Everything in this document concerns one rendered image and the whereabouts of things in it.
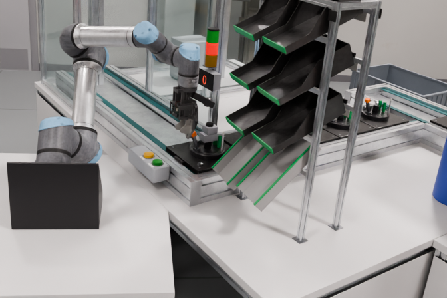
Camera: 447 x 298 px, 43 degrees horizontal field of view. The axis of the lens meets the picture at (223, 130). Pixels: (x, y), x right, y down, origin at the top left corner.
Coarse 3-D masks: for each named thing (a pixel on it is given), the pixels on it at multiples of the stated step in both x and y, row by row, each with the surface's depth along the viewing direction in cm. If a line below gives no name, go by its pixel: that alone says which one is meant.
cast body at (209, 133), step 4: (204, 124) 221; (208, 124) 219; (212, 124) 219; (204, 128) 220; (208, 128) 218; (212, 128) 219; (216, 128) 220; (200, 132) 221; (204, 132) 220; (208, 132) 219; (212, 132) 220; (216, 132) 221; (200, 136) 221; (204, 136) 218; (208, 136) 219; (212, 136) 220; (216, 136) 221; (204, 140) 219; (208, 140) 220; (212, 140) 221
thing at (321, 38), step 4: (364, 12) 175; (368, 12) 174; (320, 36) 169; (316, 40) 170; (320, 40) 169; (324, 40) 167; (356, 60) 181; (360, 60) 179; (360, 64) 180; (312, 88) 175; (316, 88) 174; (316, 92) 174; (344, 104) 188; (348, 104) 187; (348, 108) 187; (352, 108) 186; (304, 136) 181; (308, 136) 180; (308, 140) 180
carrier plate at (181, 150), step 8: (176, 144) 229; (184, 144) 230; (224, 144) 233; (168, 152) 226; (176, 152) 222; (184, 152) 223; (184, 160) 216; (192, 160) 217; (200, 160) 217; (208, 160) 218; (216, 160) 219; (192, 168) 212; (200, 168) 211; (208, 168) 212
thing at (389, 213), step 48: (240, 96) 323; (288, 192) 223; (336, 192) 226; (384, 192) 229; (192, 240) 192; (240, 240) 189; (288, 240) 192; (336, 240) 194; (384, 240) 197; (432, 240) 200; (288, 288) 168; (336, 288) 174
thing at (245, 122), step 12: (252, 96) 198; (264, 96) 200; (240, 108) 198; (252, 108) 199; (264, 108) 197; (276, 108) 188; (228, 120) 195; (240, 120) 195; (252, 120) 193; (264, 120) 188; (240, 132) 188
